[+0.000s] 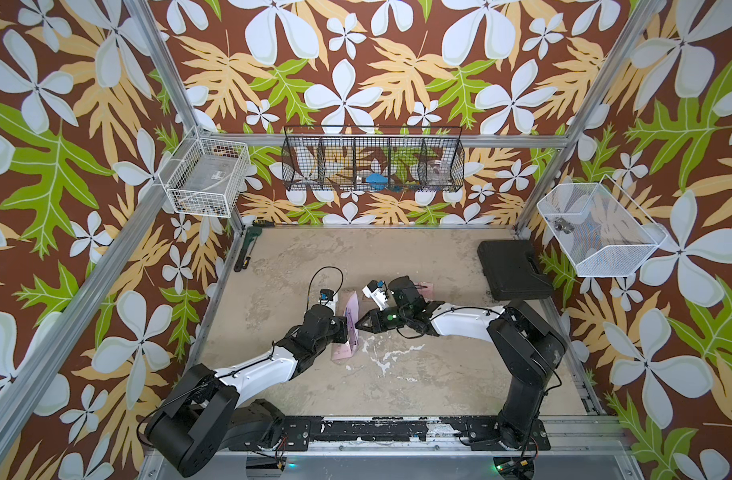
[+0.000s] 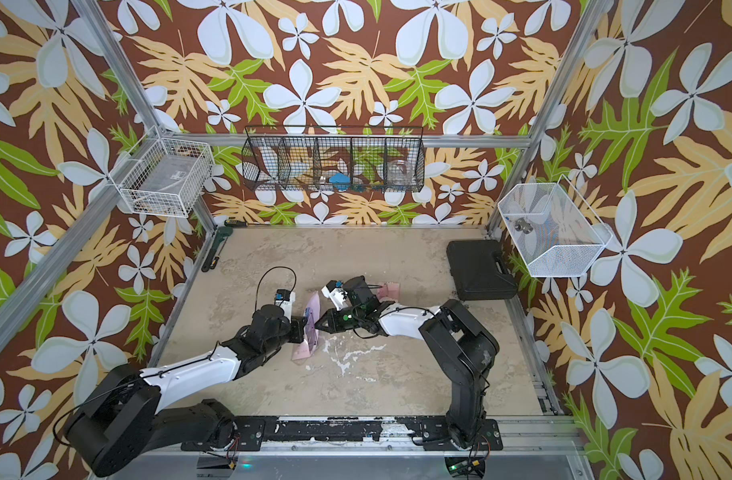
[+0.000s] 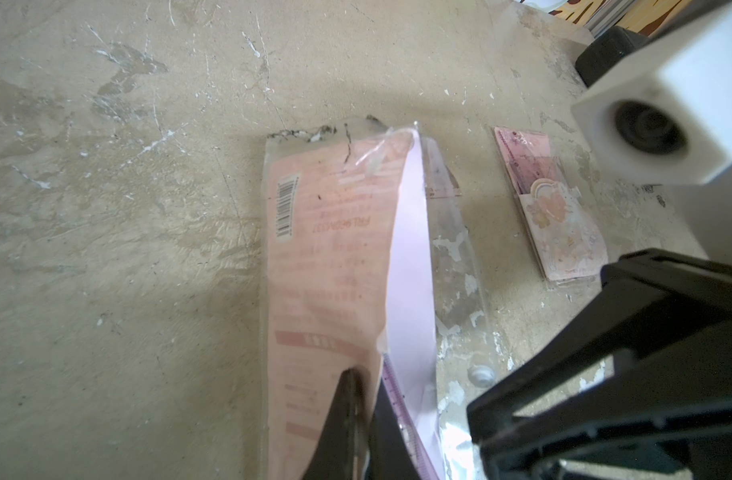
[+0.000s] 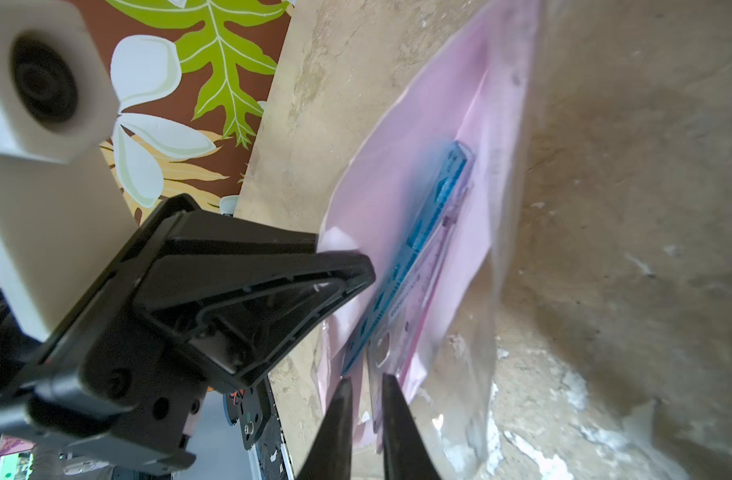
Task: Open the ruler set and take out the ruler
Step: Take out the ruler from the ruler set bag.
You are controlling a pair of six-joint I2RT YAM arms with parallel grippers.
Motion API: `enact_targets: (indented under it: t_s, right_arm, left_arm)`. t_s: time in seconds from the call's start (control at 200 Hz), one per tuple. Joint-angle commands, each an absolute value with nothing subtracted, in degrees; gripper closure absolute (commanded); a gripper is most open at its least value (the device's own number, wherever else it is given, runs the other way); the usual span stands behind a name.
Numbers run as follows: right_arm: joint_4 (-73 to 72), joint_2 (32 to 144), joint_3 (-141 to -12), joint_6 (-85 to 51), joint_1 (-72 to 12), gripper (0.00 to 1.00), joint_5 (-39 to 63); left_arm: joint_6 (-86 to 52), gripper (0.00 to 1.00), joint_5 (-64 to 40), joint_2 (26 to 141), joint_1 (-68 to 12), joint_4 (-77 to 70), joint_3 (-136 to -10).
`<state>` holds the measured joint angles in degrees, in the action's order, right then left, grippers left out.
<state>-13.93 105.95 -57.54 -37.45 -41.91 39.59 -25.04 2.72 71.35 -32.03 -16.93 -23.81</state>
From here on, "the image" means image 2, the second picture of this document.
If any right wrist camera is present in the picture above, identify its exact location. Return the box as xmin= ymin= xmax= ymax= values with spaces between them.
xmin=321 ymin=280 xmax=349 ymax=311

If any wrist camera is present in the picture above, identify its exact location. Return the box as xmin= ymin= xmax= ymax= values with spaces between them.
xmin=321 ymin=280 xmax=349 ymax=311
xmin=274 ymin=289 xmax=296 ymax=320

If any small dark object in basket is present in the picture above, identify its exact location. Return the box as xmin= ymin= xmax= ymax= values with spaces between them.
xmin=514 ymin=218 xmax=534 ymax=235

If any black plastic tool case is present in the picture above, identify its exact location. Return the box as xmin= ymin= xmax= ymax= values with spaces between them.
xmin=446 ymin=240 xmax=518 ymax=301

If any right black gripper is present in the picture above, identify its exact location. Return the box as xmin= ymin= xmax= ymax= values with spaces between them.
xmin=312 ymin=306 xmax=367 ymax=333

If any black wire basket rear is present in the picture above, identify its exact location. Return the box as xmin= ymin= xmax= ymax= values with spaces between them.
xmin=239 ymin=125 xmax=426 ymax=193

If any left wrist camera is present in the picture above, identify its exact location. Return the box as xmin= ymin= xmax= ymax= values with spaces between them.
xmin=274 ymin=289 xmax=296 ymax=320

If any white mesh basket right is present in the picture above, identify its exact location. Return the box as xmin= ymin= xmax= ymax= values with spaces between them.
xmin=498 ymin=176 xmax=612 ymax=278

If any pink ruler set pouch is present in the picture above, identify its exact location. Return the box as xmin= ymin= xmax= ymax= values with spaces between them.
xmin=291 ymin=292 xmax=321 ymax=362
xmin=377 ymin=282 xmax=400 ymax=301

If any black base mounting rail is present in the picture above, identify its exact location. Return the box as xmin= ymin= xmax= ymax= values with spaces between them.
xmin=181 ymin=415 xmax=503 ymax=453

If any white wire basket left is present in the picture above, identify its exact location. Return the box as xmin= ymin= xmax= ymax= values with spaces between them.
xmin=113 ymin=127 xmax=215 ymax=218

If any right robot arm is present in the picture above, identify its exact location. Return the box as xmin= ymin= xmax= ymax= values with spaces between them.
xmin=315 ymin=276 xmax=500 ymax=449

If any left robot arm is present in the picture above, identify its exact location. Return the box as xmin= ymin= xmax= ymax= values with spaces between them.
xmin=55 ymin=304 xmax=308 ymax=477

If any blue object in basket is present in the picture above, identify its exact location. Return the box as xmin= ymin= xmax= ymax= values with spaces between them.
xmin=329 ymin=173 xmax=353 ymax=191

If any green black pipe wrench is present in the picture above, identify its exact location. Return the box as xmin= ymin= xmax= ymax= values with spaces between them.
xmin=201 ymin=226 xmax=234 ymax=272

